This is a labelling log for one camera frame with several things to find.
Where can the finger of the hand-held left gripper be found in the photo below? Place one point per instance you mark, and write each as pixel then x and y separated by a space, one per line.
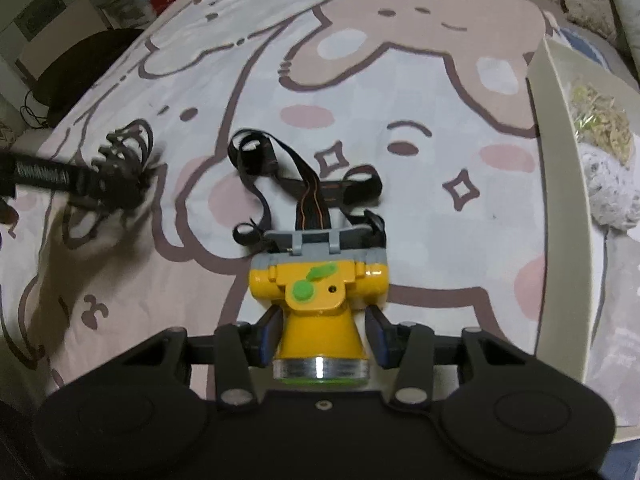
pixel 87 180

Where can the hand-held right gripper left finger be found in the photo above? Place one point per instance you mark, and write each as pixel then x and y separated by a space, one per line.
pixel 268 335

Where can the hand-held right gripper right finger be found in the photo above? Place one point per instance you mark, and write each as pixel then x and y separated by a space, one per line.
pixel 378 340

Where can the white cardboard box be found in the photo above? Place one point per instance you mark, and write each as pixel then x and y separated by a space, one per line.
pixel 555 210

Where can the white speckled yarn ball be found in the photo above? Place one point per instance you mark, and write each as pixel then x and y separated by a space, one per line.
pixel 605 190

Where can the black cushion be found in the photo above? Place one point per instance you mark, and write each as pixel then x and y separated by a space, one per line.
pixel 85 75

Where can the printed cartoon blanket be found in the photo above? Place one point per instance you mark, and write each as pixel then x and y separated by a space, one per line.
pixel 400 210

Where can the grey plastic packet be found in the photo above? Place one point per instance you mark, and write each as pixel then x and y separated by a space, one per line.
pixel 620 310

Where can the blue cloth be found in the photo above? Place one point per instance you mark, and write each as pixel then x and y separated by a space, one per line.
pixel 580 42

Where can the grey duvet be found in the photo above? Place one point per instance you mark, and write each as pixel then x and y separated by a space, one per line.
pixel 625 5

